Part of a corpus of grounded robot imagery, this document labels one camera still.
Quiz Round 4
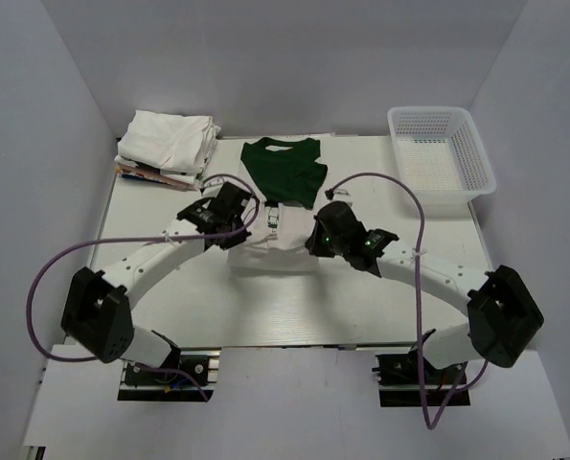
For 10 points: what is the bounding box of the white t-shirt stack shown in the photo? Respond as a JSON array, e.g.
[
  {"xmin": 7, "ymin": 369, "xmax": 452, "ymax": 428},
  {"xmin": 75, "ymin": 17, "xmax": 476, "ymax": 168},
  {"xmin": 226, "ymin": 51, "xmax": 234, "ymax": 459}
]
[{"xmin": 115, "ymin": 110, "xmax": 220, "ymax": 190}]

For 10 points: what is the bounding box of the white green Charlie Brown t-shirt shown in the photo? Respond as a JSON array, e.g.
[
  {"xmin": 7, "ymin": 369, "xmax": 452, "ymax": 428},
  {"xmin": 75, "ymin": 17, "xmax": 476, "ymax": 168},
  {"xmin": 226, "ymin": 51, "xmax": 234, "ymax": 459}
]
[{"xmin": 228, "ymin": 137, "xmax": 328, "ymax": 274}]

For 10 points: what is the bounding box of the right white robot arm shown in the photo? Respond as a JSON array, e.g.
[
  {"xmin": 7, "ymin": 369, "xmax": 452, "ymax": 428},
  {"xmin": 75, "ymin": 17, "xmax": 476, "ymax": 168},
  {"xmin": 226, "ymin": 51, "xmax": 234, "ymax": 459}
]
[{"xmin": 306, "ymin": 201, "xmax": 544, "ymax": 382}]

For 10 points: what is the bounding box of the white table board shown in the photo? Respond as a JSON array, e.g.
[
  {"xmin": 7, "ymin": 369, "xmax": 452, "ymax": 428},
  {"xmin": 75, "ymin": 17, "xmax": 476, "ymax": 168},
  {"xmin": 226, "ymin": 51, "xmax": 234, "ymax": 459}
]
[{"xmin": 66, "ymin": 134, "xmax": 520, "ymax": 347}]

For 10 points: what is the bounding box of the white plastic mesh basket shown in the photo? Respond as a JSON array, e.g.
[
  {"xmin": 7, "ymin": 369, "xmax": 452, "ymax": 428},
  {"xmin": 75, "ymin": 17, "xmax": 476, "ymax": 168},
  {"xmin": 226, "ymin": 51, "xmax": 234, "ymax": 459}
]
[{"xmin": 387, "ymin": 106, "xmax": 496, "ymax": 206}]

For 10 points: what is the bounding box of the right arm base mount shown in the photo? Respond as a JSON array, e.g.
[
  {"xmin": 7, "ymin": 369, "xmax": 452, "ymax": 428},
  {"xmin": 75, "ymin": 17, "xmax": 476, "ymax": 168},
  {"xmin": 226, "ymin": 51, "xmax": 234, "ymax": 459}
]
[{"xmin": 373, "ymin": 352, "xmax": 472, "ymax": 409}]

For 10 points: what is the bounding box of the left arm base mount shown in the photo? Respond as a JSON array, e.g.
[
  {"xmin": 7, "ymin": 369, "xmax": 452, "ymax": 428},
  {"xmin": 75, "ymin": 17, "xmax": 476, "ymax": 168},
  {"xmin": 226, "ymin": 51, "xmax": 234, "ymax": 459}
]
[{"xmin": 117, "ymin": 349, "xmax": 220, "ymax": 403}]

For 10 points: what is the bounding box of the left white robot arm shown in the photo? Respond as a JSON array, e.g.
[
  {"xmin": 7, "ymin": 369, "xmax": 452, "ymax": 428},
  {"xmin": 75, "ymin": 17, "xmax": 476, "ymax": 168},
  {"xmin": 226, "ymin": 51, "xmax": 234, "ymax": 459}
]
[{"xmin": 61, "ymin": 182, "xmax": 252, "ymax": 382}]

